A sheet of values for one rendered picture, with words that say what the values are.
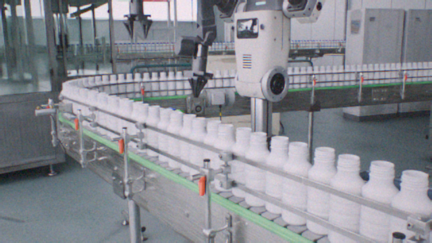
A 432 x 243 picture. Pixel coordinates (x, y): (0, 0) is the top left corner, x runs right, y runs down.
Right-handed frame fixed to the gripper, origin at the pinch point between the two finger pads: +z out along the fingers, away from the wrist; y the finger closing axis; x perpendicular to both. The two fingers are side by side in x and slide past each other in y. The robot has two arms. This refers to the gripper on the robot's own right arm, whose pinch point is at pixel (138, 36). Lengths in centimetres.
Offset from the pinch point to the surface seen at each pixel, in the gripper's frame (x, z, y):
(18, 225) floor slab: -164, 141, 31
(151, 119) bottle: 41, 27, 17
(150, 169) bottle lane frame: 47, 42, 21
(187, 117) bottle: 62, 23, 16
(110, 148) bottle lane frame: 13.5, 41.9, 20.8
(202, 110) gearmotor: -69, 50, -80
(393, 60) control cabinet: -208, 40, -575
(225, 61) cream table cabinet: -264, 29, -254
